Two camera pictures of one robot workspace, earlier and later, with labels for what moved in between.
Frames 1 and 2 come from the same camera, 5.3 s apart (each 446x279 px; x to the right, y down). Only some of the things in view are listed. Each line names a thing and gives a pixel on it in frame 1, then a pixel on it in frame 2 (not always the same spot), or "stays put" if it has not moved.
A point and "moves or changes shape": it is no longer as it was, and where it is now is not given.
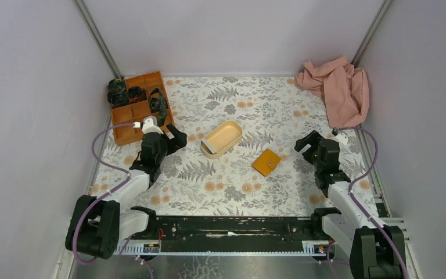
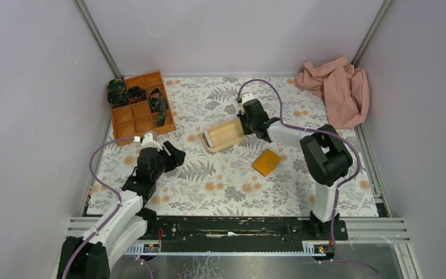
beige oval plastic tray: (219, 140) moves or changes shape
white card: (213, 150) -> (208, 139)
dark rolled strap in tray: (136, 94) stays put
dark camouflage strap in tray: (158, 106) stays put
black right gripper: (314, 147) -> (245, 122)
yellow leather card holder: (266, 162) stays put
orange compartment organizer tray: (137, 111) stays put
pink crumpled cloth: (344, 88) stays put
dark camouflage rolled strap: (117, 95) stays put
